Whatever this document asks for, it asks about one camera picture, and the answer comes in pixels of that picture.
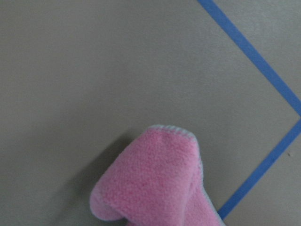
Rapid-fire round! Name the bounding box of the pink and grey cloth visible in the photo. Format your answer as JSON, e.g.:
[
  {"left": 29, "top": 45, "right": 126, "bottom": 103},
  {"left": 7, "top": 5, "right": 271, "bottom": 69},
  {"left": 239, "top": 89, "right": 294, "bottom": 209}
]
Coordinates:
[{"left": 90, "top": 125, "right": 223, "bottom": 226}]

